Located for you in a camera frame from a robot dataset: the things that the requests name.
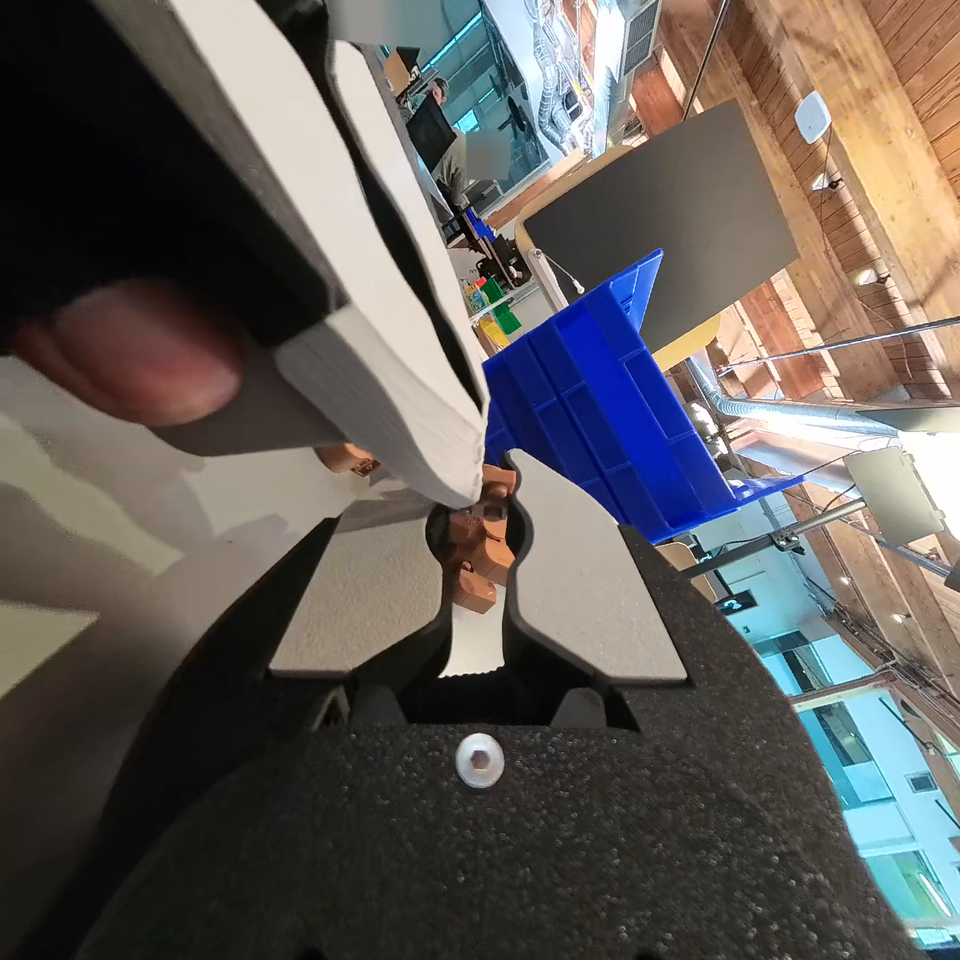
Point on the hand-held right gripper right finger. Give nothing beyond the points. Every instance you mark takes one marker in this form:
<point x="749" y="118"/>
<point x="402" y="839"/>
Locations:
<point x="593" y="585"/>

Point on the studio light panel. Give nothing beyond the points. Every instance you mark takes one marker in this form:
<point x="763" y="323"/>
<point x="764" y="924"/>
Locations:
<point x="900" y="488"/>

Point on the tan brown brick toy figure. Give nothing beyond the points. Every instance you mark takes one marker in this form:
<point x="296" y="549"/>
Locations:
<point x="483" y="548"/>

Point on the person's left hand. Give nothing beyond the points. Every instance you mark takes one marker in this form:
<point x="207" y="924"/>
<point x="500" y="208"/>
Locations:
<point x="128" y="353"/>

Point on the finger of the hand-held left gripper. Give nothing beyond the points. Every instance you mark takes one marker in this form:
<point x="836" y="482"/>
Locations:
<point x="383" y="165"/>
<point x="300" y="225"/>

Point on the grey desk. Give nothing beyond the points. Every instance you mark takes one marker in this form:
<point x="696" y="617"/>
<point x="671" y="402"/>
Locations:
<point x="75" y="600"/>

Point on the black board with wooden edge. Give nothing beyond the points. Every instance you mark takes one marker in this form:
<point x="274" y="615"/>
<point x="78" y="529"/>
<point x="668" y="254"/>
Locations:
<point x="660" y="225"/>

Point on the brown rounded brick piece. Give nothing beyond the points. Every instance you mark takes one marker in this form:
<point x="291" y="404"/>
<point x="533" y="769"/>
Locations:
<point x="348" y="458"/>

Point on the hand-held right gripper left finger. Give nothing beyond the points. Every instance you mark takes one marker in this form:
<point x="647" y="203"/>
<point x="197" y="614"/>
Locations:
<point x="353" y="593"/>

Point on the wooden shelf unit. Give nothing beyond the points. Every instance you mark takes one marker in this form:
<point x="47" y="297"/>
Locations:
<point x="495" y="293"/>

